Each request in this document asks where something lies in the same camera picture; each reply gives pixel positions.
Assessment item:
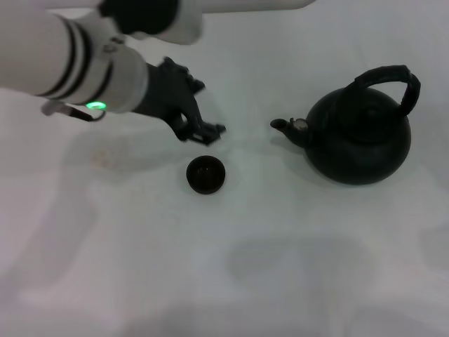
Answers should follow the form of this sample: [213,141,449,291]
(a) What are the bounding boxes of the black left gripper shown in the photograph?
[135,57,228,147]

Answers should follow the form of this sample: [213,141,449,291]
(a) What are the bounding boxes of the small black teacup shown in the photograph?
[185,155,227,194]

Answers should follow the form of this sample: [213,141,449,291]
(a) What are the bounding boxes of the black round teapot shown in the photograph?
[269,64,421,186]

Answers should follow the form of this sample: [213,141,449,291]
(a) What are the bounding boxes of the white rounded panel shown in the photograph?
[201,0,316,11]

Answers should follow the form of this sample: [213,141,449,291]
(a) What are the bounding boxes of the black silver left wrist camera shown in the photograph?
[99,0,205,46]

